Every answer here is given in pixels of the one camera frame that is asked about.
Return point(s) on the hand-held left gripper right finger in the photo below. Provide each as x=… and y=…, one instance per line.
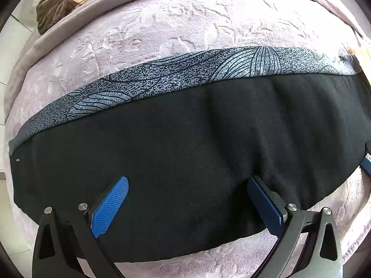
x=265, y=205

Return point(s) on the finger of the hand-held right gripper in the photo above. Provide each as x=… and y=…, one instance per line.
x=366, y=166

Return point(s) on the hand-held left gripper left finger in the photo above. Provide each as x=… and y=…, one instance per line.
x=108, y=208

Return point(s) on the black pants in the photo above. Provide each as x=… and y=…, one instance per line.
x=188, y=139

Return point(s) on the orange cloth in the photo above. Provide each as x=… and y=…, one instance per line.
x=362, y=53

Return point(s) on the blue-grey leaf print cloth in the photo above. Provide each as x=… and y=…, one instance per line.
x=145, y=75

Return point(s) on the lilac embossed blanket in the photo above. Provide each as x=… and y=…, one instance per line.
x=174, y=23

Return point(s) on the brown leaf pattern blanket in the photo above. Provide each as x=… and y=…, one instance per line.
x=55, y=5

